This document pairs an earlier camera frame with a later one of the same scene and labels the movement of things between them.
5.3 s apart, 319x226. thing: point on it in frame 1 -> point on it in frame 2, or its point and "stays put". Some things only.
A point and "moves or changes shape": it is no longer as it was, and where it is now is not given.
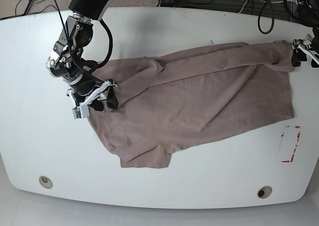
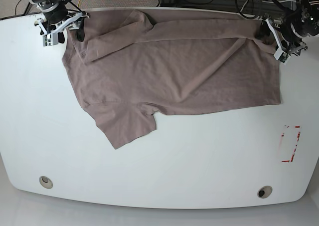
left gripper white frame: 100,94 -> 51,37
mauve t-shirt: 162,99 moves or changes shape
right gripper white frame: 300,51 -> 285,48
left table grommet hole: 45,182 stays put
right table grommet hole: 264,191 stays put
